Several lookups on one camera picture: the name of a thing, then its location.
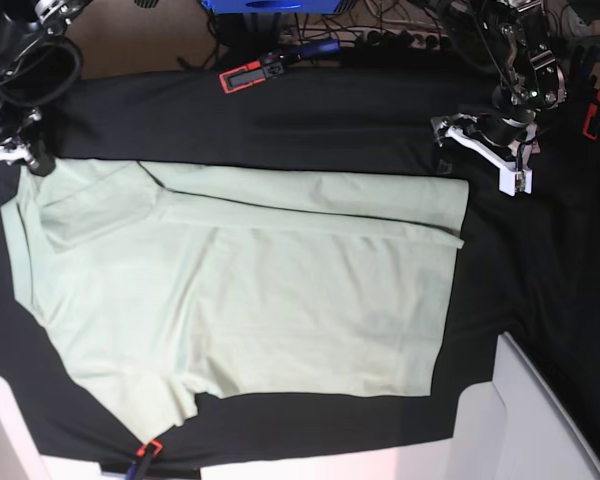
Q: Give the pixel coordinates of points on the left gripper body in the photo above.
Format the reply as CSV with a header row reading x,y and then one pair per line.
x,y
502,130

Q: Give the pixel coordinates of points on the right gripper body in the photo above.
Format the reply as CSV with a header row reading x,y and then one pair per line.
x,y
23,129

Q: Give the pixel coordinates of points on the light green T-shirt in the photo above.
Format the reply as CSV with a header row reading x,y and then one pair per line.
x,y
157,282

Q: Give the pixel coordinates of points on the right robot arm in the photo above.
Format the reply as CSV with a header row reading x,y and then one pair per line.
x,y
38,65

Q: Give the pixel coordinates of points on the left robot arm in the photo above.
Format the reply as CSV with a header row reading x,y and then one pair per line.
x,y
515,37

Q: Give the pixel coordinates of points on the red black right clamp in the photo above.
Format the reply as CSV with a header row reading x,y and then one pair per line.
x,y
591,125

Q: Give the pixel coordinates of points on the red black clamp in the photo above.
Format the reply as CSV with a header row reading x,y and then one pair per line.
x,y
591,125
274,64

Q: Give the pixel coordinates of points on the white power strip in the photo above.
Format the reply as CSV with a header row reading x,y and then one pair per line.
x,y
351,37

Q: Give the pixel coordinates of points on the blue box at top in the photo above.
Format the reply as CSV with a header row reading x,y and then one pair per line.
x,y
328,7

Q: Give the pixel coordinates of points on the red blue bottom clamp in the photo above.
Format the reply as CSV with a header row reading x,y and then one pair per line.
x,y
147,464

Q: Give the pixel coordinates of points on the white left table frame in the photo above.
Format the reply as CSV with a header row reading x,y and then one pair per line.
x,y
19,457

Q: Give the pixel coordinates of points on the white table frame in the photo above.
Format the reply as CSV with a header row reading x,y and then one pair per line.
x,y
19,457
514,427

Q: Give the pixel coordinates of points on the white right table frame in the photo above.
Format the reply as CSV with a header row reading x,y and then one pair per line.
x,y
514,427

